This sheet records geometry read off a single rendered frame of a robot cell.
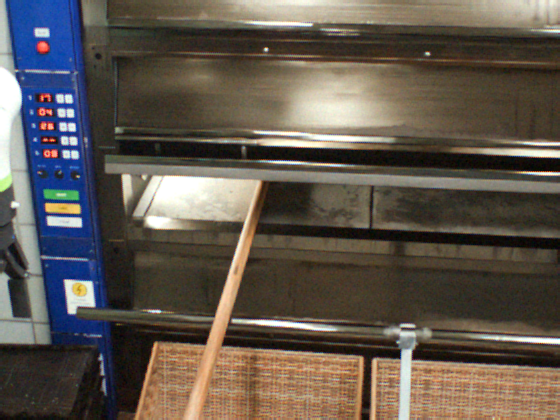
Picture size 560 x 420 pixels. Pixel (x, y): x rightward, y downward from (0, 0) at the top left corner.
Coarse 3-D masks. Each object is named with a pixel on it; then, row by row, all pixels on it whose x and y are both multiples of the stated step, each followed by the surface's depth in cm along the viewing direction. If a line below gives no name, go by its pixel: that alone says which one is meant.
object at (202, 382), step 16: (256, 192) 252; (256, 208) 244; (256, 224) 239; (240, 240) 230; (240, 256) 223; (240, 272) 218; (224, 288) 212; (224, 304) 205; (224, 320) 201; (208, 352) 190; (208, 368) 186; (208, 384) 183; (192, 400) 178; (192, 416) 174
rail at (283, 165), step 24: (240, 168) 215; (264, 168) 214; (288, 168) 213; (312, 168) 212; (336, 168) 211; (360, 168) 211; (384, 168) 210; (408, 168) 209; (432, 168) 209; (456, 168) 209
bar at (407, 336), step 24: (96, 312) 210; (120, 312) 210; (144, 312) 209; (168, 312) 209; (336, 336) 204; (360, 336) 203; (384, 336) 202; (408, 336) 200; (432, 336) 200; (456, 336) 200; (480, 336) 199; (504, 336) 199; (528, 336) 198; (552, 336) 198; (408, 360) 201; (408, 384) 199; (408, 408) 197
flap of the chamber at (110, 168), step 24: (120, 168) 219; (144, 168) 218; (168, 168) 217; (192, 168) 216; (216, 168) 215; (480, 168) 218; (504, 168) 218; (528, 168) 218; (552, 168) 218; (552, 192) 206
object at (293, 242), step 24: (144, 240) 244; (168, 240) 243; (192, 240) 242; (216, 240) 241; (264, 240) 239; (288, 240) 238; (312, 240) 237; (336, 240) 236; (360, 240) 235; (384, 240) 234; (408, 240) 234; (432, 240) 233; (456, 240) 233; (480, 240) 233; (504, 240) 233; (528, 240) 232; (552, 240) 232
